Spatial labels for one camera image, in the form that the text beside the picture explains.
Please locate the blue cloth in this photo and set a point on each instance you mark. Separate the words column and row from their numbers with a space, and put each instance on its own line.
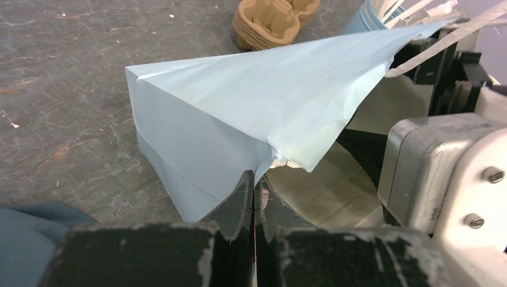
column 30, row 234

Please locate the blue straw holder cup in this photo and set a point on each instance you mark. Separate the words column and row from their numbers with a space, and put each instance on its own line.
column 364, row 20

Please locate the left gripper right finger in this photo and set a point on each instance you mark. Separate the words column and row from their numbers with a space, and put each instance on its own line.
column 290, row 251

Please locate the light blue paper bag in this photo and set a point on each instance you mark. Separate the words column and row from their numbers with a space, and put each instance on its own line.
column 202, row 122

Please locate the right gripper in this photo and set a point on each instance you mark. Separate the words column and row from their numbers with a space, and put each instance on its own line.
column 447, row 83

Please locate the brown cardboard cup carrier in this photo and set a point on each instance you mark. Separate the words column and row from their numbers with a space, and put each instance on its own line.
column 261, row 25

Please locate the white wrapped straws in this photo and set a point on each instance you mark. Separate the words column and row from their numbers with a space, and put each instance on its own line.
column 416, row 14

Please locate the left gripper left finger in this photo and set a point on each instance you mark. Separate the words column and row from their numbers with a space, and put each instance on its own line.
column 215, row 251

